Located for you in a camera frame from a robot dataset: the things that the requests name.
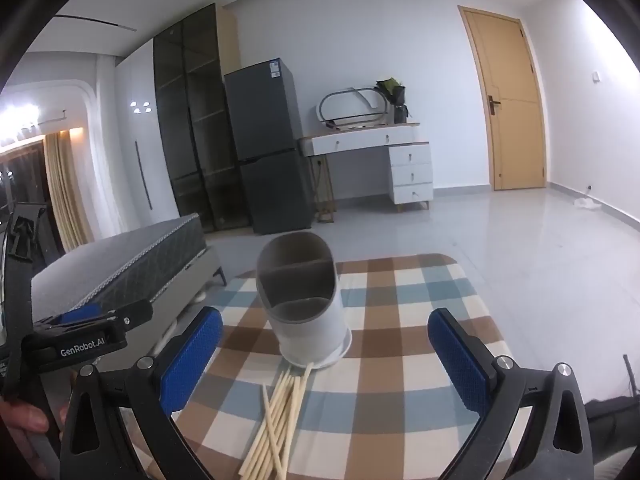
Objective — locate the gold frame stool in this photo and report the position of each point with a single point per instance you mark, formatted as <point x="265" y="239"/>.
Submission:
<point x="325" y="218"/>

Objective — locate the dark grey refrigerator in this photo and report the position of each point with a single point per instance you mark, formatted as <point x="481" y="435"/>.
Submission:
<point x="270" y="160"/>

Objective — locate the dark cloth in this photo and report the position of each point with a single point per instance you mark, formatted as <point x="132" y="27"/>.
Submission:
<point x="610" y="420"/>

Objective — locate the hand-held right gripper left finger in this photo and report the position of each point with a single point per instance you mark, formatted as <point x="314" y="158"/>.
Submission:
<point x="192" y="355"/>

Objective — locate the white desk with drawers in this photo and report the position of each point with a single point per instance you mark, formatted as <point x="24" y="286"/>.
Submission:
<point x="410" y="175"/>

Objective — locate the grey bed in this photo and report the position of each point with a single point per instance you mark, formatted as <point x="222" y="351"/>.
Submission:
<point x="125" y="260"/>

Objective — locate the dark glass display cabinet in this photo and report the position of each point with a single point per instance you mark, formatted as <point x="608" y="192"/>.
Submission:
<point x="190" y="135"/>

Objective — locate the row of ceiling lights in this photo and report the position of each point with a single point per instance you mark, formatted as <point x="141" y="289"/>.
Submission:
<point x="20" y="115"/>

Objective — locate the white wardrobe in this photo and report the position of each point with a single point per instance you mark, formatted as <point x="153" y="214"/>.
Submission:
<point x="145" y="160"/>

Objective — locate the white paper scrap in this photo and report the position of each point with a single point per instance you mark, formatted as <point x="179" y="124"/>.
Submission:
<point x="585" y="203"/>

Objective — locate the plaid tablecloth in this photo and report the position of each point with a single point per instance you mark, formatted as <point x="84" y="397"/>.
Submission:
<point x="400" y="310"/>

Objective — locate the light wooden door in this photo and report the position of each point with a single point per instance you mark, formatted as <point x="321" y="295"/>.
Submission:
<point x="510" y="110"/>

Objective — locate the person's left hand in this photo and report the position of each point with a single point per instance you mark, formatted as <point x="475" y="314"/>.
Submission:
<point x="20" y="417"/>

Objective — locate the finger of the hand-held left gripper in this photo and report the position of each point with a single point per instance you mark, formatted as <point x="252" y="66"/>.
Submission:
<point x="80" y="314"/>

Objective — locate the beige curtain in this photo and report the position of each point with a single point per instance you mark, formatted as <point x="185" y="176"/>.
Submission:
<point x="65" y="185"/>

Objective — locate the flower bouquet in black wrap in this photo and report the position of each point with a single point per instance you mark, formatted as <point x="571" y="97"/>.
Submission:
<point x="397" y="95"/>

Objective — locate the oval mirror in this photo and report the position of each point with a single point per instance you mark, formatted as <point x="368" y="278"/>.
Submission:
<point x="350" y="110"/>

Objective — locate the bundle of wooden chopsticks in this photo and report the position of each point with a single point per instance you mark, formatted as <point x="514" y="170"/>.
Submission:
<point x="274" y="422"/>

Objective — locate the dark window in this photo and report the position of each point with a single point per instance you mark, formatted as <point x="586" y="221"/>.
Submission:
<point x="25" y="170"/>

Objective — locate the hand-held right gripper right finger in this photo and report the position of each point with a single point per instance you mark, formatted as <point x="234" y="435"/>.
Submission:
<point x="457" y="355"/>

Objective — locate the white utensil holder cup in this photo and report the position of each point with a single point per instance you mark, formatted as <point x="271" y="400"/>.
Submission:
<point x="320" y="330"/>

